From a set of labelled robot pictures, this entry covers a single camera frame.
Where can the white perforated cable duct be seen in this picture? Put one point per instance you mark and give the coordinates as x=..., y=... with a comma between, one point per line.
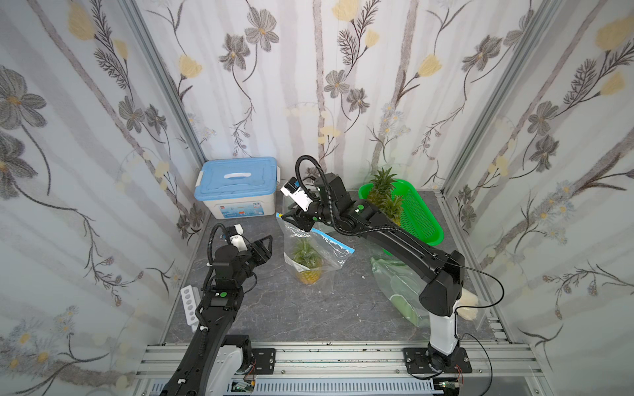
x=341, y=386

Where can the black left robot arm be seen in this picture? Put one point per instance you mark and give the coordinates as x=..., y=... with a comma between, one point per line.
x=214, y=356

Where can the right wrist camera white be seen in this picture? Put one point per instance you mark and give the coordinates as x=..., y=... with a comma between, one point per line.
x=292, y=189

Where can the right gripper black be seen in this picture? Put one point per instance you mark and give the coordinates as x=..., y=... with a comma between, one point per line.
x=301, y=213

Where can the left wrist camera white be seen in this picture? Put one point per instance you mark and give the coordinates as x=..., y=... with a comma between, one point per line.
x=235, y=234

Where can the pineapple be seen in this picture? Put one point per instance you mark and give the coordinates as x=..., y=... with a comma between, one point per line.
x=308, y=260
x=382, y=185
x=392, y=207

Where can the white power strip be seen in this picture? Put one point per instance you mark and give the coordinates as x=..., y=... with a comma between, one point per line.
x=190, y=296

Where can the zip-top bag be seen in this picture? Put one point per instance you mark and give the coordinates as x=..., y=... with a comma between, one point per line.
x=333, y=252
x=292, y=200
x=402, y=286

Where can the blue lid storage box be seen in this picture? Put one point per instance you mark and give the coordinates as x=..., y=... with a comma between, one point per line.
x=239, y=187

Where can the beige cloth pad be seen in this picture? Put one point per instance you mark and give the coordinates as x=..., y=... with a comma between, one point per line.
x=467, y=306

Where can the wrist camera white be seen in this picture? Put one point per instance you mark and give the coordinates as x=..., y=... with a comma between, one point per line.
x=235, y=234
x=292, y=189

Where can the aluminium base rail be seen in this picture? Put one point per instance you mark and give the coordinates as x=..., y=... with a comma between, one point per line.
x=356, y=359

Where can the green plastic perforated basket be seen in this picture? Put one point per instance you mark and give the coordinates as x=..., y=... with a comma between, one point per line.
x=417, y=219

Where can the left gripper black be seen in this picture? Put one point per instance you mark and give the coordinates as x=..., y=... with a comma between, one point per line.
x=255, y=250

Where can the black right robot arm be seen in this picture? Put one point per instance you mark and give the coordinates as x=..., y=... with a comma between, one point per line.
x=322, y=197

